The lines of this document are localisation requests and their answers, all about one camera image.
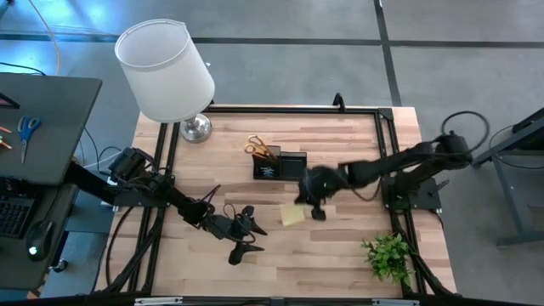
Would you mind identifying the dark grey side cart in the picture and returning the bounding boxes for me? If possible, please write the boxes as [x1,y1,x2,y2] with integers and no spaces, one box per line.
[468,106,544,248]

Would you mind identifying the black caster wheel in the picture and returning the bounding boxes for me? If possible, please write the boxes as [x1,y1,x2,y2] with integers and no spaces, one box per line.
[49,258,69,275]

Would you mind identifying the yellow handled scissors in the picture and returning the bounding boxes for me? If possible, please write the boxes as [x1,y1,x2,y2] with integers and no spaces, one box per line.
[243,133,281,161]

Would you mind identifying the black cable loop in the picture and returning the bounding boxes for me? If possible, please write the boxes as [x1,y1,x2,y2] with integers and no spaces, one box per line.
[105,206,137,290]

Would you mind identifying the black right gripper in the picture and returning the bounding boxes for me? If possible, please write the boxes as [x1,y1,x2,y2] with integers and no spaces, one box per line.
[294,165,350,222]

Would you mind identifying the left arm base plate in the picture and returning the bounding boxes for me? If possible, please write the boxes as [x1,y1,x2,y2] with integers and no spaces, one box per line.
[110,186,171,209]

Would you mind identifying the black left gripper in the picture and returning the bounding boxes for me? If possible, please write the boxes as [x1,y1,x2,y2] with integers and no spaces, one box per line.
[202,205,269,267]

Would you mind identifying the dark grey side desk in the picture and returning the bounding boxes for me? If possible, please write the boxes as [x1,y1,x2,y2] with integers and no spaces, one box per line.
[0,71,103,188]

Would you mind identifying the beige floor cable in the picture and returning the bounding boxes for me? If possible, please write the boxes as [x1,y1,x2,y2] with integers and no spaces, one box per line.
[27,0,61,77]

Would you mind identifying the black desk organizer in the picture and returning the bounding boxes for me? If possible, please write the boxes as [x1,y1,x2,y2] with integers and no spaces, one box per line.
[251,144,309,181]

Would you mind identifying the black aluminium table frame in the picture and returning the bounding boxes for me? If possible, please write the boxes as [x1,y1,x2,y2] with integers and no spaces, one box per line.
[95,92,458,298]

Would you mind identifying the black flat device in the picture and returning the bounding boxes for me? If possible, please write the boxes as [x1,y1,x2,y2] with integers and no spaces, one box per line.
[0,92,20,111]

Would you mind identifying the black cable bundle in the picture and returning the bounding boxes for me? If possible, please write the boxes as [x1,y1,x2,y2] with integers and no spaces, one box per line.
[78,126,128,171]

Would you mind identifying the black laptop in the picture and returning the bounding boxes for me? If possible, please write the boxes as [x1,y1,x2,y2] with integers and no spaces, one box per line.
[0,177,36,239]

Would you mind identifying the white shade table lamp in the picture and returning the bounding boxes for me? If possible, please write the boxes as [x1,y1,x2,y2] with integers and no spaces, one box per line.
[114,18,216,144]

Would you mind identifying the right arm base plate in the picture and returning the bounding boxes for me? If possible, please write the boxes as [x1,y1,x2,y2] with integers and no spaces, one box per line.
[384,176,443,212]

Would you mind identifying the yellow sticky note pad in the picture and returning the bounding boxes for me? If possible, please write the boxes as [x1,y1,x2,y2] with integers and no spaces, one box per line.
[279,203,308,228]

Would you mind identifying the small green plant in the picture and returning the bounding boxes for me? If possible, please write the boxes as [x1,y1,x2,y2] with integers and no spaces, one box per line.
[360,232,414,284]

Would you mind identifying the black computer mouse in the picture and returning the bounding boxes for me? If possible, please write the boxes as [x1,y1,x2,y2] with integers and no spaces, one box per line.
[25,218,55,263]

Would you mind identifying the black floor cable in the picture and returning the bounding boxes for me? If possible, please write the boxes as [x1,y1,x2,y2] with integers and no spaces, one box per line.
[0,61,47,77]

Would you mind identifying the blue handled scissors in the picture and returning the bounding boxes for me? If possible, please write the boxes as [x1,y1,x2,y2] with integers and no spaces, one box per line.
[16,115,43,165]

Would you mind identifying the black lower desk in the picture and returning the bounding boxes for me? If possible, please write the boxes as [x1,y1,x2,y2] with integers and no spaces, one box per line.
[0,182,80,294]

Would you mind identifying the silver frame bracket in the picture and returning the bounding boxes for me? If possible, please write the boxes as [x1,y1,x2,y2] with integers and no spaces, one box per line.
[133,297,184,306]
[371,298,421,306]

